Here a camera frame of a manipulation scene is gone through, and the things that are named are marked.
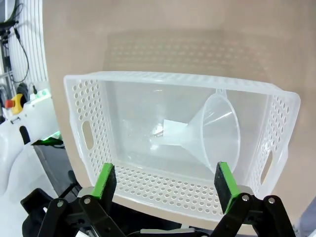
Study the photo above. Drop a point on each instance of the white perforated plastic basket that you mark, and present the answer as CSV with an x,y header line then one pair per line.
x,y
86,103

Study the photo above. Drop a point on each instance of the yellow red emergency stop button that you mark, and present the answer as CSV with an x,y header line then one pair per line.
x,y
17,103

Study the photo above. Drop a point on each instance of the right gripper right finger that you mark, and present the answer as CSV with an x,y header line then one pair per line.
x,y
225,187

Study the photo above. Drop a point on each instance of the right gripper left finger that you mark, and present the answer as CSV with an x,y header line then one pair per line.
x,y
105,182

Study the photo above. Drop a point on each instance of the clear plastic funnel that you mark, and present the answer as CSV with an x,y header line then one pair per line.
x,y
217,123

